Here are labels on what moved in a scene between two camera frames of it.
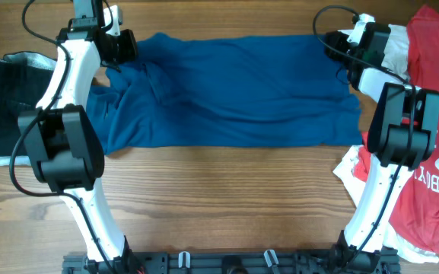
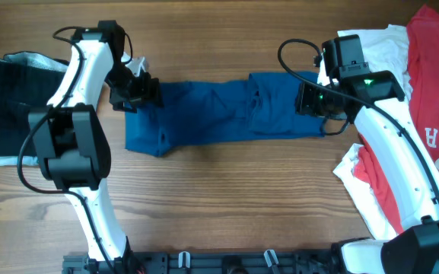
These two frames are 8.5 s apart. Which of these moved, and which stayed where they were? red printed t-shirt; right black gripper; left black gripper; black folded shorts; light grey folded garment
Moved: left black gripper; right black gripper
Stayed: red printed t-shirt; light grey folded garment; black folded shorts
